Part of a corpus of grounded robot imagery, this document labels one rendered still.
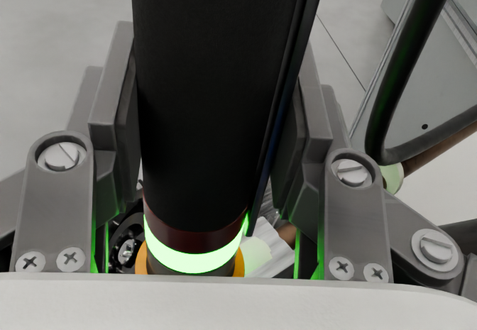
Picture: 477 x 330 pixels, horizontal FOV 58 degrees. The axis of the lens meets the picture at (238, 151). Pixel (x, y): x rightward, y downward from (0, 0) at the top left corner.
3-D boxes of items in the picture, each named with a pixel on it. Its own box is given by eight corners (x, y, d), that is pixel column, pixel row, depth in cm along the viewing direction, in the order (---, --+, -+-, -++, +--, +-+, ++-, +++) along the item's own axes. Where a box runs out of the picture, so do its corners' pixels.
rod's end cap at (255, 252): (248, 247, 23) (254, 227, 21) (272, 277, 22) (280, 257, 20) (218, 266, 22) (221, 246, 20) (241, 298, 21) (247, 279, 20)
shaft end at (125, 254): (122, 245, 36) (117, 243, 36) (138, 235, 35) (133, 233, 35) (118, 267, 35) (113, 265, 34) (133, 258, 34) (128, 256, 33)
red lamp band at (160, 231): (209, 156, 16) (211, 133, 15) (265, 222, 14) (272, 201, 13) (125, 194, 14) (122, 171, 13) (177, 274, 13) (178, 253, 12)
